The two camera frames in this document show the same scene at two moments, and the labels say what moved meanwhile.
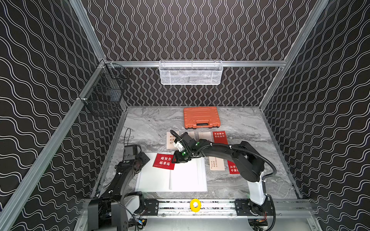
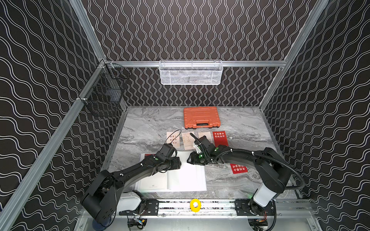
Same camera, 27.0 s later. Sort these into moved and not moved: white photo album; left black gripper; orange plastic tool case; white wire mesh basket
Moved: left black gripper
Not moved: white photo album; orange plastic tool case; white wire mesh basket
